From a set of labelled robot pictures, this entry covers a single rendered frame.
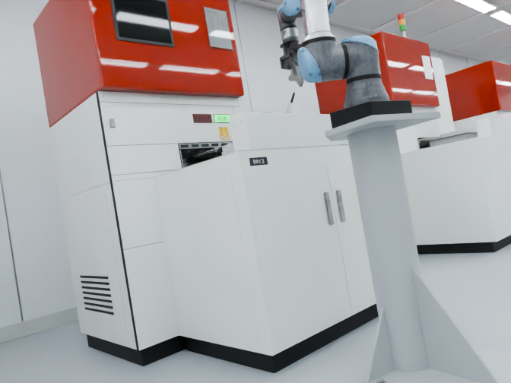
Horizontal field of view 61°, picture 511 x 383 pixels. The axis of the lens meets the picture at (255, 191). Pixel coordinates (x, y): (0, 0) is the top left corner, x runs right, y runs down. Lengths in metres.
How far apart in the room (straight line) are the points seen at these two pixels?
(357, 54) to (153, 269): 1.25
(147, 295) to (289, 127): 0.96
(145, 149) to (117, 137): 0.14
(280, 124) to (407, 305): 0.81
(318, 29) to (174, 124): 0.96
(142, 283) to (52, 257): 1.49
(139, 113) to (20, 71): 1.64
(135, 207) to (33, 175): 1.53
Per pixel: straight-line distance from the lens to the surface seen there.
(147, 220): 2.03
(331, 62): 1.48
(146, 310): 2.04
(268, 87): 4.89
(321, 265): 1.81
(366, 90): 1.50
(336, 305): 1.89
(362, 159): 1.46
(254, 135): 1.63
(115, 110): 2.06
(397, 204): 1.46
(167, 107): 2.20
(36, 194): 3.42
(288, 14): 1.94
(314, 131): 1.89
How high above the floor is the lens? 0.63
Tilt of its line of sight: 1 degrees up
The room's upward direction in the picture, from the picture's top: 10 degrees counter-clockwise
